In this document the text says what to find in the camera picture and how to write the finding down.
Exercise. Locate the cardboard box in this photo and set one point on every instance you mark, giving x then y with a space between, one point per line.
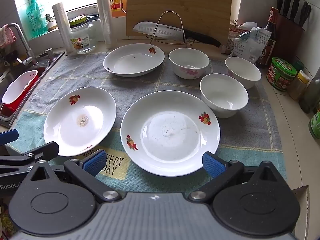
303 205

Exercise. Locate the metal faucet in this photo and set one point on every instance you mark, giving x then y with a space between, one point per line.
23 42

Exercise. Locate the bamboo cutting board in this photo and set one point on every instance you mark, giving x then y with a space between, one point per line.
200 10

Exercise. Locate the small potted plant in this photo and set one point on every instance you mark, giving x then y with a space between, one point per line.
51 23

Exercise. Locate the white ceramic bowl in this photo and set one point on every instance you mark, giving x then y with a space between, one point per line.
223 95
243 71

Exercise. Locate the short plastic wrap roll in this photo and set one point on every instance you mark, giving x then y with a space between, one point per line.
62 25

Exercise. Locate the green-lidded sauce jar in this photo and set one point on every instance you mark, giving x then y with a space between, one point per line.
281 76

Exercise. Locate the dark soy sauce bottle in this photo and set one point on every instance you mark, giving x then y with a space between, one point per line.
271 40

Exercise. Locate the white printed plastic bag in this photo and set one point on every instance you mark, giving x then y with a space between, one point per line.
252 42

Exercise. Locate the tall clear plastic roll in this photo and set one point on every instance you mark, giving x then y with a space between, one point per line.
105 17

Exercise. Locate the glass jar with green lid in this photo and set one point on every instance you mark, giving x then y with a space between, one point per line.
82 40

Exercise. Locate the large white fruit-print plate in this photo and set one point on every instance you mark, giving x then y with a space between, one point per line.
170 135

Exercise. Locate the white plate with stained centre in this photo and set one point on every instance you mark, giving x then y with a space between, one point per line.
80 122

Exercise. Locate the steel sink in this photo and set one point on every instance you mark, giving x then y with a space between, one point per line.
5 76

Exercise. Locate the metal sink stopper knob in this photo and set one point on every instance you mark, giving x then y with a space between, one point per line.
49 53

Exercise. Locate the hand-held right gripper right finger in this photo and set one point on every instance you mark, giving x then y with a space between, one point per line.
212 165

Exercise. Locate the red and white strainer basket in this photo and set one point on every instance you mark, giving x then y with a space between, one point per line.
17 87

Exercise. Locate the pink cloth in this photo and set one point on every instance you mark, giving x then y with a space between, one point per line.
7 36

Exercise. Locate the yellow-lidded spice jar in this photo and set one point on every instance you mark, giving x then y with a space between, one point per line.
298 86

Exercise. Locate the green plastic bottle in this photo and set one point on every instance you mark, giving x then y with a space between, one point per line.
315 122

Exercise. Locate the grey and teal checked towel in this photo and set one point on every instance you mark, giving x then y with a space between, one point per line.
155 85

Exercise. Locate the white bowl pink flower print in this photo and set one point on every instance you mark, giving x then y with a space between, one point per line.
188 62

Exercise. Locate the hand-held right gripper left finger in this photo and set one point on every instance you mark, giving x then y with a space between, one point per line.
93 163

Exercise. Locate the green dish soap bottle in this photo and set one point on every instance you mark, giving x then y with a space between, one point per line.
36 20

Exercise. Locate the dark dish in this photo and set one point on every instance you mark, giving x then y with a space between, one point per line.
93 17

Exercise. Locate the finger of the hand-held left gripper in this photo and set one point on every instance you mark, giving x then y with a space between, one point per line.
8 137
37 153

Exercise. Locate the dark glass bottle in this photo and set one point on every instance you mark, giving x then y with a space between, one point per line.
311 95

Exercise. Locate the dark wooden knife block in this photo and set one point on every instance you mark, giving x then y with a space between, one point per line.
290 40

